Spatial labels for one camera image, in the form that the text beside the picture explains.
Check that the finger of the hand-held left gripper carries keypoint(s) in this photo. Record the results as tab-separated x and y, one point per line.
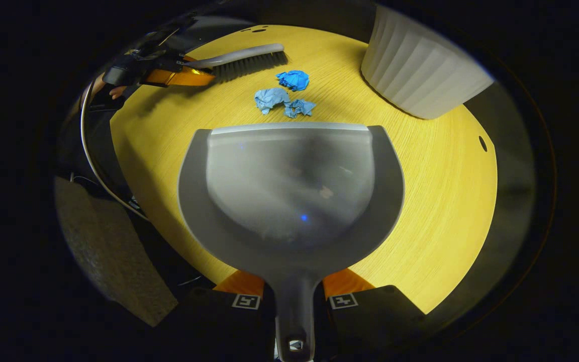
189	77
186	58

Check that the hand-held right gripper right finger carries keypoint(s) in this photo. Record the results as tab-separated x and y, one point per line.
370	317

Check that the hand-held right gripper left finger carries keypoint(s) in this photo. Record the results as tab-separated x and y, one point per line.
219	317

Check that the small grey broom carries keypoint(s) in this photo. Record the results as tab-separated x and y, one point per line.
249	59

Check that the blue paper scrap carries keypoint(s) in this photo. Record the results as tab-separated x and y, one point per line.
293	79
271	99
299	107

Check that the grey plastic dustpan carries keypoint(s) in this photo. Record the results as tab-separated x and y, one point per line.
289	201

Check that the white ribbed garbage bin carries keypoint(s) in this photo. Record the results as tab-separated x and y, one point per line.
420	70

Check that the yellow wooden desktop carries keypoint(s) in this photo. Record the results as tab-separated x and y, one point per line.
435	201

